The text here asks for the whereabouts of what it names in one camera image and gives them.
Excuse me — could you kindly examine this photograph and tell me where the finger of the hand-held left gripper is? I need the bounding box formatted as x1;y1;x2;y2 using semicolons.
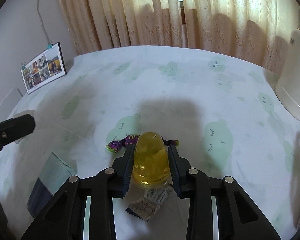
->
0;114;36;157

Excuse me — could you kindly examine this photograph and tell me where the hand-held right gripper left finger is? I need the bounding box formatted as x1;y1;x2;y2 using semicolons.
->
21;144;137;240

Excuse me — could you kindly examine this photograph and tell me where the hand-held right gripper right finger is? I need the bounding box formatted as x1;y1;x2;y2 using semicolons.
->
167;145;282;240

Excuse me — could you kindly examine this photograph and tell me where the yellow jelly cup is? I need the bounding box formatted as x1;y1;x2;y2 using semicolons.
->
132;131;171;190

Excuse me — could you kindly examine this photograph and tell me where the purple wrapped candy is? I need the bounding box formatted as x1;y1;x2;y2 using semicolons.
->
105;134;180;154

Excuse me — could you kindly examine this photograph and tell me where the small beige wrapped snack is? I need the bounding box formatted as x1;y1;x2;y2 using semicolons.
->
125;184;174;222

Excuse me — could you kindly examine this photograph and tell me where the dark blue and teal packet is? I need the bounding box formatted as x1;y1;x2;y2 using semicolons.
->
27;152;77;218

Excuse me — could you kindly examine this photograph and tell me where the photo collage board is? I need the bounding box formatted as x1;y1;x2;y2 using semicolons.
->
20;42;67;95

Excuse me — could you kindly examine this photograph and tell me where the cream white thermos jug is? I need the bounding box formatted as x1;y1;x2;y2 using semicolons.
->
275;9;300;121

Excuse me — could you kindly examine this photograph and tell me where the beige patterned curtain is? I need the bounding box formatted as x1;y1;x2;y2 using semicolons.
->
56;0;300;68

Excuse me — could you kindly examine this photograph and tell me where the grey wall cable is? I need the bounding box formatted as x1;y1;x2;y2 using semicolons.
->
35;0;52;46

